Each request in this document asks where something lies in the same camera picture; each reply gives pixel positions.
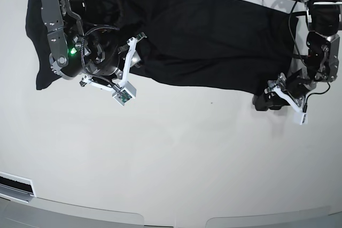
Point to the black t-shirt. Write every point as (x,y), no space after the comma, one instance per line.
(223,44)

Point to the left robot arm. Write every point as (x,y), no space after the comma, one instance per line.
(323,20)

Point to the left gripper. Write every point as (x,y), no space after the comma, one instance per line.
(299,83)

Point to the white slotted table bracket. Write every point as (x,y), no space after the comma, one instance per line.
(17,188)

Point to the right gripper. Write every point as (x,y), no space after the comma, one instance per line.
(104,57)

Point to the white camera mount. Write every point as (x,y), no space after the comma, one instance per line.
(278,96)
(123,90)

